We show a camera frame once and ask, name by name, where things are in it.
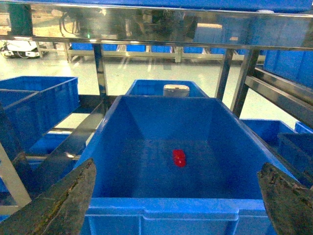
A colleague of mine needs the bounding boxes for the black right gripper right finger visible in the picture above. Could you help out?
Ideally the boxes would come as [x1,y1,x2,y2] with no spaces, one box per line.
[257,163,313,235]

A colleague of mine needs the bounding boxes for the large blue left bin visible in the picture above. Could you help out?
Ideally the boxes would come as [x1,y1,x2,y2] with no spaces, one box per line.
[0,88,79,150]

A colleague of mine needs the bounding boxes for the large blue bin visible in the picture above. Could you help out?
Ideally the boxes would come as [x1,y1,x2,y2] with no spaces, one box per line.
[0,88,79,150]
[79,95,284,235]

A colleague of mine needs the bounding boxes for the blue bin behind right bin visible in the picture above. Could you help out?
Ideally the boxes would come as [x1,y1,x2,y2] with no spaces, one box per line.
[126,80,208,97]

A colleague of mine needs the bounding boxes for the red one-stud toy block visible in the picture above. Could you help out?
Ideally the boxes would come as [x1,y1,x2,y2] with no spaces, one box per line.
[172,149,186,167]

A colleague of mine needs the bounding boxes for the blue bin behind bin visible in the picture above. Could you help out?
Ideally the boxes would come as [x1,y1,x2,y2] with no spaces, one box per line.
[126,80,208,97]
[0,76,78,98]

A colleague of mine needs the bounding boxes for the stainless steel shelf rail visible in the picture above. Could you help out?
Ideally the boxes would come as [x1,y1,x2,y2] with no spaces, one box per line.
[0,0,313,50]

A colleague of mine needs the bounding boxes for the white canister in bin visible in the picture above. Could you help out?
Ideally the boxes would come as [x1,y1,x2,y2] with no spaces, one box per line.
[163,84,190,97]

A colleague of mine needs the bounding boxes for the blue bin behind left bin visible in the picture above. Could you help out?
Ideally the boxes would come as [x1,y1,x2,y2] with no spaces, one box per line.
[0,76,78,98]

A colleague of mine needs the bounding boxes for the large blue right bin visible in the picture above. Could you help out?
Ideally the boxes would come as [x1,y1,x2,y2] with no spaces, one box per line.
[79,95,284,235]

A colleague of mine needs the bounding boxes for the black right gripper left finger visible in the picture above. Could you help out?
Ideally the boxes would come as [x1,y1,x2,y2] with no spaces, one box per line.
[0,158,96,235]

